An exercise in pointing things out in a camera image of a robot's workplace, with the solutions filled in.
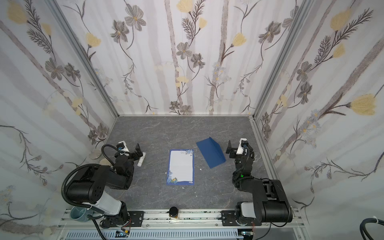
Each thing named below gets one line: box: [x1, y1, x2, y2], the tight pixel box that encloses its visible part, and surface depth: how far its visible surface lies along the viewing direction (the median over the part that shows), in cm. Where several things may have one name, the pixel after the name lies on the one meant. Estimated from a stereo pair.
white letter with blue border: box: [166, 149, 195, 186], surface depth 95 cm
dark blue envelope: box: [196, 137, 226, 169], surface depth 102 cm
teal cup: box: [70, 206, 94, 222], surface depth 72 cm
